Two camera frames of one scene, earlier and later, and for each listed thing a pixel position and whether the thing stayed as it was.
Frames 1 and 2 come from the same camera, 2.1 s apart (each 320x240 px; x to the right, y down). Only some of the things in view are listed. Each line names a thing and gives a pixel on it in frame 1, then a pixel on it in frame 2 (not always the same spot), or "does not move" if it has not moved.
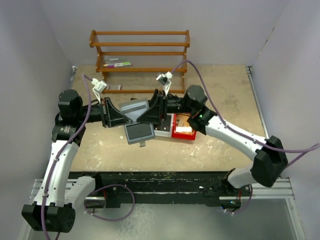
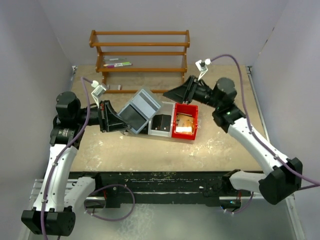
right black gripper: [157, 110] to [185, 92]
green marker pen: [117, 59] does not move
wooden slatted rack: [141, 61] does not move
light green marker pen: [124, 63] does not move
